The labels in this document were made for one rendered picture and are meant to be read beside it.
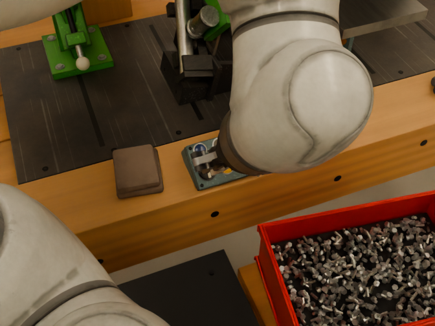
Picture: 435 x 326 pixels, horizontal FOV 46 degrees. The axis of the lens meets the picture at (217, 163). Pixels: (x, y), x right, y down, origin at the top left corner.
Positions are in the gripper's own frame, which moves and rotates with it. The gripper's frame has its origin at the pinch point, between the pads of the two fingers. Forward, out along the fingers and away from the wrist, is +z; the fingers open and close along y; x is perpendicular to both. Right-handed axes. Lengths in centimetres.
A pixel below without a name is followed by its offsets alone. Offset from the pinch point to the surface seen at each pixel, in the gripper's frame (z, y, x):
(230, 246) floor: 106, 22, -23
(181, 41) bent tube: 17.6, 4.9, 25.9
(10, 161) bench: 23.6, -31.7, 12.9
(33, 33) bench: 47, -22, 45
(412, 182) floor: 107, 101, -22
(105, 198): 12.3, -17.4, 0.5
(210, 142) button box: 8.4, 2.0, 4.3
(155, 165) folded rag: 10.9, -7.8, 3.4
